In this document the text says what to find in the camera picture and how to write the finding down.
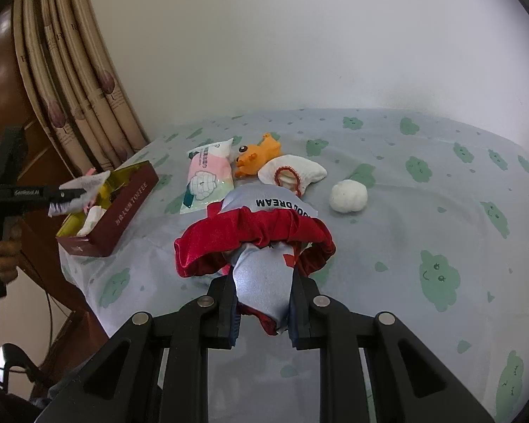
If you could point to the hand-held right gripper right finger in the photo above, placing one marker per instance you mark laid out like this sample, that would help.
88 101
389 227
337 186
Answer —
297 317

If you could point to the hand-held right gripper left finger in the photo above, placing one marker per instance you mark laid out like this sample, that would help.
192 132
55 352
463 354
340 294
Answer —
230 317

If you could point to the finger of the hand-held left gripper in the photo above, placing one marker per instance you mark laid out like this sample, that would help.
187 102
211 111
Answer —
64 194

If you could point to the white patterned cloth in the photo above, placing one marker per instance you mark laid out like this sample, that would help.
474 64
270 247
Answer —
86 185

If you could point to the silver red satin sleep cap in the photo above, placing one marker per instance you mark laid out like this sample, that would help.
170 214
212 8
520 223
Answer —
260 273

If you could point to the red gold tin box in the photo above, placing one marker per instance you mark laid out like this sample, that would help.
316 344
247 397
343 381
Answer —
123 216

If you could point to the white plush ball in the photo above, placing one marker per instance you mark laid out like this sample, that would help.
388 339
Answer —
348 196

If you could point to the white cloth with red trim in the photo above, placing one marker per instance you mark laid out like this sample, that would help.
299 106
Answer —
304 169

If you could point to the orange rubber animal toy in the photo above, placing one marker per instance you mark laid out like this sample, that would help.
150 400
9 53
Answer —
255 156

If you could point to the yellow black soft item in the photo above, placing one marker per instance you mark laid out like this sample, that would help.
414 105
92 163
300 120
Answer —
103 194

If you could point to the person's left hand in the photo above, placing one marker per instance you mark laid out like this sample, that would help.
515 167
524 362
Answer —
6 260

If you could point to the small white cloth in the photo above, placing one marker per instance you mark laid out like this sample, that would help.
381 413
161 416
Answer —
90 218

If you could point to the brown wooden door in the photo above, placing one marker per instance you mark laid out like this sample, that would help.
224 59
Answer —
0 79

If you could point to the beige leaf printed curtain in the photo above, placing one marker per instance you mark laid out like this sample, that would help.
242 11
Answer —
79 75

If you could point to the green cloud printed bedsheet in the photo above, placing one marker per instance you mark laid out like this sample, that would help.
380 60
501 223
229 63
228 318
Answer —
423 229

